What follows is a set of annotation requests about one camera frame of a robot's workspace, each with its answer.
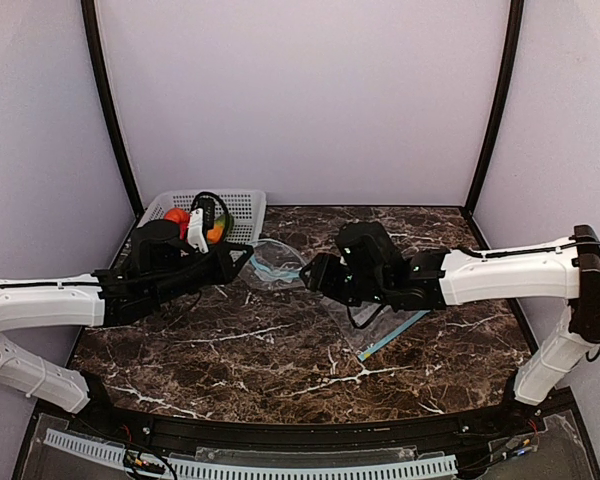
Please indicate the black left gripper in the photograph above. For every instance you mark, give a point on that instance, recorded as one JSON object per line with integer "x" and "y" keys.
{"x": 219, "y": 265}

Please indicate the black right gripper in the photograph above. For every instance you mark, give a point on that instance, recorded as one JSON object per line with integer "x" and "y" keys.
{"x": 327, "y": 276}

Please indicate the clear zip bag yellow slider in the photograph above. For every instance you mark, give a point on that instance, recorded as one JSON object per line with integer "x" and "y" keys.
{"x": 273, "y": 266}

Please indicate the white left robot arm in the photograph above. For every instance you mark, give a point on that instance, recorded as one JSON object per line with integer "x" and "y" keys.
{"x": 162, "y": 265}

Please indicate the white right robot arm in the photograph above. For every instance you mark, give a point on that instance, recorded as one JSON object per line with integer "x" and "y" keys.
{"x": 370, "y": 268}

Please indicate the clear zip bag blue zipper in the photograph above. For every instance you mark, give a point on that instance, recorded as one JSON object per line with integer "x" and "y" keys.
{"x": 369, "y": 328}

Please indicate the orange green toy mango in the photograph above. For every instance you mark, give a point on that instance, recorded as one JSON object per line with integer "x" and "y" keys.
{"x": 223, "y": 226}

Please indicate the white perforated plastic basket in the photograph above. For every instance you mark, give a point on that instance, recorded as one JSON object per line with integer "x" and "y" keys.
{"x": 247, "y": 207}

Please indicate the orange toy pumpkin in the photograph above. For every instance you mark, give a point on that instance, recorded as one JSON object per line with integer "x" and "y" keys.
{"x": 179, "y": 216}

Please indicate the white slotted cable duct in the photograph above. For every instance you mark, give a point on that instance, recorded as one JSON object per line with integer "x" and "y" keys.
{"x": 115, "y": 456}

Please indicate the black front frame rail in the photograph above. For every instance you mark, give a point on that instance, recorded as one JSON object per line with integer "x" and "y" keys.
{"x": 164, "y": 433}

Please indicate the left black frame post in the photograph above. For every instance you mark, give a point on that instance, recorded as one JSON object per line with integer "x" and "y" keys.
{"x": 107, "y": 104}

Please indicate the black frame post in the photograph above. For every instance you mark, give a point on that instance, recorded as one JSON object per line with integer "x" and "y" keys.
{"x": 505, "y": 73}
{"x": 107, "y": 104}

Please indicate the right black frame post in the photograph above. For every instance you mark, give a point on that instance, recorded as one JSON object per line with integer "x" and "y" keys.
{"x": 505, "y": 73}

